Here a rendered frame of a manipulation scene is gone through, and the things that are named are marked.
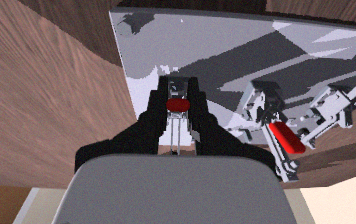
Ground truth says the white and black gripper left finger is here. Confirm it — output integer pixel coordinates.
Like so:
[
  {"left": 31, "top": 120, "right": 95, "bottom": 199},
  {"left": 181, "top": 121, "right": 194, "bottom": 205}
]
[{"left": 74, "top": 76, "right": 168, "bottom": 174}]

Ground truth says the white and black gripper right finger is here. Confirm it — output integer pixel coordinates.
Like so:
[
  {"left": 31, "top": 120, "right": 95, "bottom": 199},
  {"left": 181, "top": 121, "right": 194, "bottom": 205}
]
[{"left": 186, "top": 77, "right": 276, "bottom": 175}]

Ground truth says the light grey fixture plate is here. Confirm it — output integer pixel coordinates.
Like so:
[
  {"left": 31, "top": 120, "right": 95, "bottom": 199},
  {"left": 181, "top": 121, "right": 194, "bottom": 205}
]
[{"left": 109, "top": 7, "right": 356, "bottom": 144}]

